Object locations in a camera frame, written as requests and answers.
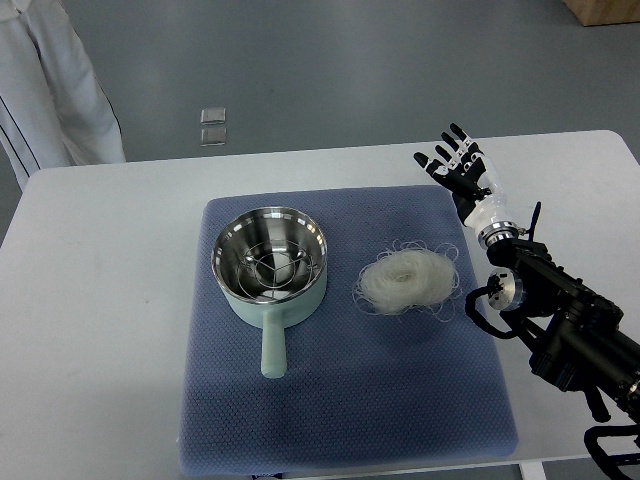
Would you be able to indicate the blue mesh mat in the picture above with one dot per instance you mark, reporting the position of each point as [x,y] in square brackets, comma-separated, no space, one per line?
[360,389]

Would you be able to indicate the white vermicelli nest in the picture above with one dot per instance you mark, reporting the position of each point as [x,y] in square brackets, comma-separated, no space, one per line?
[410,276]

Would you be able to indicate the mint green steel pot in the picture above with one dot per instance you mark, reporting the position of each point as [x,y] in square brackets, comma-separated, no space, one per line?
[259,229]

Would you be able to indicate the wooden box corner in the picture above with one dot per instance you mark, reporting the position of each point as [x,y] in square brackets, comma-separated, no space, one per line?
[605,12]

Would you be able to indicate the wire steaming rack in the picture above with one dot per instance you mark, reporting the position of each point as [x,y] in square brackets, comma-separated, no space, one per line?
[275,274]

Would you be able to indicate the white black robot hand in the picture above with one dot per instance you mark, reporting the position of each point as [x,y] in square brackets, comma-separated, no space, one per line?
[462,167]

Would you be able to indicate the upper metal floor plate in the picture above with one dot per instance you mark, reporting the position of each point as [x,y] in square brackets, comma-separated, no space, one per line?
[213,115]

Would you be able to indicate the metal floor plate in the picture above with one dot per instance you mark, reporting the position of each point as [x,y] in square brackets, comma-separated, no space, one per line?
[213,136]
[213,115]

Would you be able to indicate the lower metal floor plate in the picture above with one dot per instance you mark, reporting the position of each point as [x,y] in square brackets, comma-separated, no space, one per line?
[213,136]

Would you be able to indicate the person in white clothes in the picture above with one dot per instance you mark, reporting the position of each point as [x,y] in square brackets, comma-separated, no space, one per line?
[54,112]

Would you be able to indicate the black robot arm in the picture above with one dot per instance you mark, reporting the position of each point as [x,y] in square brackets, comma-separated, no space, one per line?
[571,332]

